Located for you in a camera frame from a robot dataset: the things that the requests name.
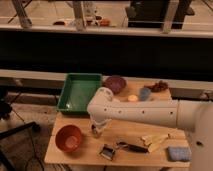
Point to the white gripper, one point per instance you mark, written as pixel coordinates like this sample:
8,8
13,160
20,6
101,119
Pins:
98,125

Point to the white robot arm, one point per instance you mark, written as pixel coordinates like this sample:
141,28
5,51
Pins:
195,118

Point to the small metal cup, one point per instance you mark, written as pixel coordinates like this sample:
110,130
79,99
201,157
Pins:
107,152

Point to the blue cup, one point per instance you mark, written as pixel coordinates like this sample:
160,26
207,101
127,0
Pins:
144,93

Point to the wooden table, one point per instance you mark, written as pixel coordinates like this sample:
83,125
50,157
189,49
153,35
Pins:
88,152

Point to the orange bowl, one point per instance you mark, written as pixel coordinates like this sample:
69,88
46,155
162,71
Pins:
68,139

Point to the green plastic tray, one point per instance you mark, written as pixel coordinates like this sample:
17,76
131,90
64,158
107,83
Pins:
77,91

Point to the small orange ball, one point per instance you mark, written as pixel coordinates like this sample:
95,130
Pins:
133,98

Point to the purple bowl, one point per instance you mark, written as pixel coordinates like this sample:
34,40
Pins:
115,83

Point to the blue sponge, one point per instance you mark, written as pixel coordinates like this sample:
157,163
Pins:
178,154

